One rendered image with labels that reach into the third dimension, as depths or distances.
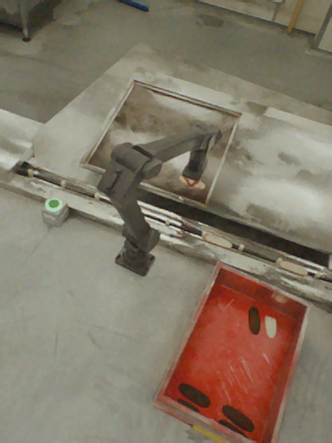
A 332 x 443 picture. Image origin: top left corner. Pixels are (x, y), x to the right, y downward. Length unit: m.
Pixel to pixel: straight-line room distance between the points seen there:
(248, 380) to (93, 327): 0.49
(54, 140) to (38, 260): 0.60
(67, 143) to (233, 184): 0.73
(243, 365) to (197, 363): 0.14
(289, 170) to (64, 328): 1.03
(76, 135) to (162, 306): 0.88
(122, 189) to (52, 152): 0.84
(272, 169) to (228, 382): 0.84
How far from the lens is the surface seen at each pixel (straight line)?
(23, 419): 1.24
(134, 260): 1.35
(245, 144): 1.71
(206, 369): 1.27
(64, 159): 1.73
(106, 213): 1.47
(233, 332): 1.34
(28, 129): 1.89
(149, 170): 0.95
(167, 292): 1.36
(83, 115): 1.94
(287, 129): 1.83
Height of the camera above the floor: 2.01
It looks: 51 degrees down
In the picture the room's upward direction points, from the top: 11 degrees clockwise
